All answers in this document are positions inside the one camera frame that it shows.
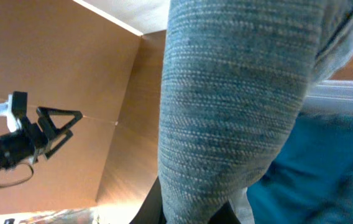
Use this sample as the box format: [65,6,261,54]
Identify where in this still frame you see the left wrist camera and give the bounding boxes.
[0,91,28,132]

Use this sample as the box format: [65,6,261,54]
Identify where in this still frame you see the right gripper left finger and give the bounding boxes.
[130,178,166,224]

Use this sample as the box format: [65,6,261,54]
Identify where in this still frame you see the dark blue teal cloth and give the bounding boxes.
[247,114,353,223]

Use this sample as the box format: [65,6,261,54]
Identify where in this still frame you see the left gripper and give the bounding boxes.
[0,107,83,164]

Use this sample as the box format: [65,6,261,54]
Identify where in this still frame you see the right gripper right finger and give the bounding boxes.
[209,202,241,224]

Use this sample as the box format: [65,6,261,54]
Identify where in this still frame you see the light blue jeans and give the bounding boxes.
[158,0,353,223]

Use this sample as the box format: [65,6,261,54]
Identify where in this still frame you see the clear plastic storage container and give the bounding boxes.
[302,80,353,114]

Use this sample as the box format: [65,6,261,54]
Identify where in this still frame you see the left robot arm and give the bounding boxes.
[0,107,83,169]

